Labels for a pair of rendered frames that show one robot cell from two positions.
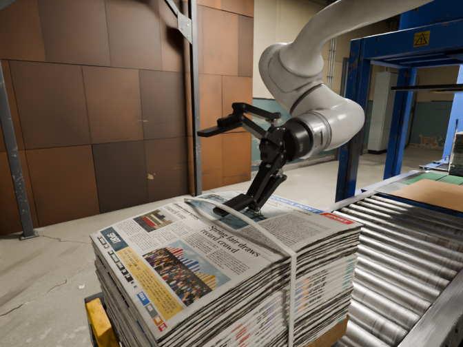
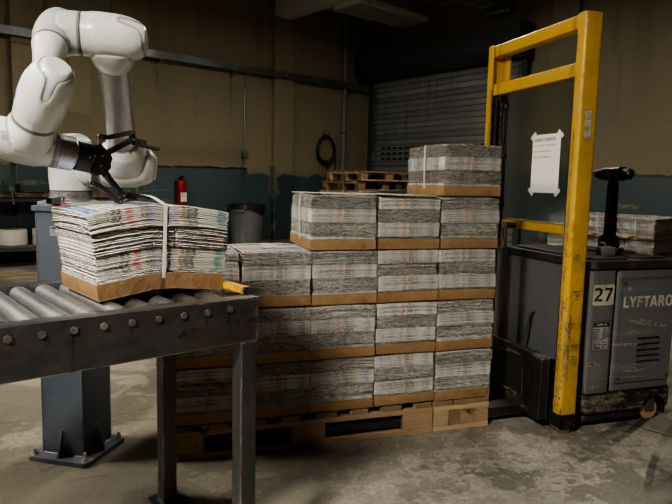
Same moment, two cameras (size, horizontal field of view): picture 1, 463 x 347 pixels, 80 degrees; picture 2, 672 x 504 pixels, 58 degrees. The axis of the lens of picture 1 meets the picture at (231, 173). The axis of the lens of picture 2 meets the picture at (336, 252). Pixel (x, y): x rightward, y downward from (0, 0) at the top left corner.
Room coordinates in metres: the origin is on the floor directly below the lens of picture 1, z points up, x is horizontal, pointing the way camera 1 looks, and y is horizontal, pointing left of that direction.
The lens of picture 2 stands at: (2.15, 0.47, 1.11)
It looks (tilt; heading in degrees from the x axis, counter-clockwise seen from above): 6 degrees down; 177
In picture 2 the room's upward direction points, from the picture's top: 1 degrees clockwise
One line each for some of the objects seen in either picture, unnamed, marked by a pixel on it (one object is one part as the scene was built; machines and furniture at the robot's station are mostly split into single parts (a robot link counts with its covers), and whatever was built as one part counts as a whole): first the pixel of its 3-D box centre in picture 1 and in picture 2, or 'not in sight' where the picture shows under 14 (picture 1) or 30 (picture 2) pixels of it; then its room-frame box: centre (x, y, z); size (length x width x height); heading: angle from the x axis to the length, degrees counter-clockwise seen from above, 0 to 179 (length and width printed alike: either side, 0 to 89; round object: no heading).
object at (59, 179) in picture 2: not in sight; (73, 162); (-0.25, -0.44, 1.17); 0.18 x 0.16 x 0.22; 103
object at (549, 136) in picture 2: not in sight; (535, 153); (-0.78, 1.58, 1.28); 0.57 x 0.01 x 0.65; 15
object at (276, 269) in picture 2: not in sight; (299, 339); (-0.46, 0.44, 0.42); 1.17 x 0.39 x 0.83; 105
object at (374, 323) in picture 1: (310, 286); (39, 308); (0.62, -0.21, 0.77); 0.47 x 0.05 x 0.05; 38
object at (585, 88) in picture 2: not in sight; (574, 219); (-0.46, 1.65, 0.97); 0.09 x 0.09 x 1.75; 15
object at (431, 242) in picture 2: not in sight; (392, 239); (-0.58, 0.86, 0.86); 0.38 x 0.29 x 0.04; 16
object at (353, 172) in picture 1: (346, 185); not in sight; (1.52, -0.66, 0.77); 0.09 x 0.09 x 1.55; 38
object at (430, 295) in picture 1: (351, 260); not in sight; (0.74, -0.36, 0.77); 0.47 x 0.05 x 0.05; 38
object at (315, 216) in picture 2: not in sight; (331, 220); (-0.50, 0.57, 0.95); 0.38 x 0.29 x 0.23; 14
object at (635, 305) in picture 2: not in sight; (582, 325); (-0.87, 1.91, 0.40); 0.69 x 0.55 x 0.80; 15
